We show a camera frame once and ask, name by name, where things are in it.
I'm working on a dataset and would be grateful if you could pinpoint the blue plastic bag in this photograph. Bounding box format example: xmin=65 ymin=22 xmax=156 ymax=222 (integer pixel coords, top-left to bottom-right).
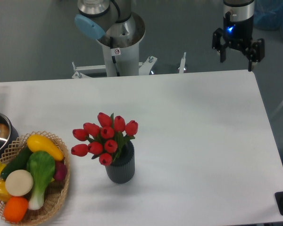
xmin=254 ymin=0 xmax=283 ymax=39

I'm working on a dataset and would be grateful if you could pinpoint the beige round bun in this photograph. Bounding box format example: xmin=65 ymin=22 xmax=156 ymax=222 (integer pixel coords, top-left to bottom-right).
xmin=5 ymin=169 xmax=33 ymax=196

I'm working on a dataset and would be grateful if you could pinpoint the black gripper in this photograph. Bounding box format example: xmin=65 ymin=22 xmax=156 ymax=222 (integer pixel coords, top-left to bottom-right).
xmin=212 ymin=16 xmax=265 ymax=72

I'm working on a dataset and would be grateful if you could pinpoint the yellow bell pepper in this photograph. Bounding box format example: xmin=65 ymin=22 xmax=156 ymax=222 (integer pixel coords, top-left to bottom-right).
xmin=0 ymin=179 xmax=12 ymax=202

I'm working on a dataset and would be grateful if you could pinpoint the yellow squash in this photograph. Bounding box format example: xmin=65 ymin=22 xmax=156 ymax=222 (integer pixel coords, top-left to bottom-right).
xmin=26 ymin=134 xmax=64 ymax=161

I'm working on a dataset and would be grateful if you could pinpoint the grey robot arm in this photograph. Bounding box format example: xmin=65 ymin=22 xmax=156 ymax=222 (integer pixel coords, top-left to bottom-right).
xmin=75 ymin=0 xmax=265 ymax=72

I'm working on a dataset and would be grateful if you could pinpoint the green cucumber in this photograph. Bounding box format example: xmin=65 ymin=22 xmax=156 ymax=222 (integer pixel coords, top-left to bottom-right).
xmin=0 ymin=146 xmax=33 ymax=180

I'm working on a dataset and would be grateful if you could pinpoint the orange fruit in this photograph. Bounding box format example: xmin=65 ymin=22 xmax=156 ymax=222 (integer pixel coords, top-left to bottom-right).
xmin=3 ymin=196 xmax=28 ymax=223

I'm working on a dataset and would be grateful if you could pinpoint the purple red radish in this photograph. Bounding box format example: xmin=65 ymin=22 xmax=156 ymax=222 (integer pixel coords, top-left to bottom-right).
xmin=53 ymin=161 xmax=67 ymax=181

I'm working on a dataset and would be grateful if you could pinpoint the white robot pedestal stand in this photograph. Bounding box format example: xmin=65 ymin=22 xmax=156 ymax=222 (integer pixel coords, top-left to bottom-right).
xmin=71 ymin=13 xmax=187 ymax=79

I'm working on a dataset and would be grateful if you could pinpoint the dark grey ribbed vase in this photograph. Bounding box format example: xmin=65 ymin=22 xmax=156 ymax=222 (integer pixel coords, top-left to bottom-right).
xmin=105 ymin=141 xmax=135 ymax=184

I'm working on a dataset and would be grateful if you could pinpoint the red tulip bouquet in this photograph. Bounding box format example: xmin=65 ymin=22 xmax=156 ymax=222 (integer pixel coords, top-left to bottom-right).
xmin=71 ymin=112 xmax=139 ymax=166

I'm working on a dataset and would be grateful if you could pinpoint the woven wicker basket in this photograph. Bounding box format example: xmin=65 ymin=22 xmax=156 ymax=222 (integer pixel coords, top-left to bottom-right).
xmin=0 ymin=131 xmax=70 ymax=226

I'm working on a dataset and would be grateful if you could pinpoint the green bok choy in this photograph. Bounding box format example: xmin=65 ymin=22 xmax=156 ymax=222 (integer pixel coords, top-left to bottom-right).
xmin=26 ymin=151 xmax=55 ymax=210

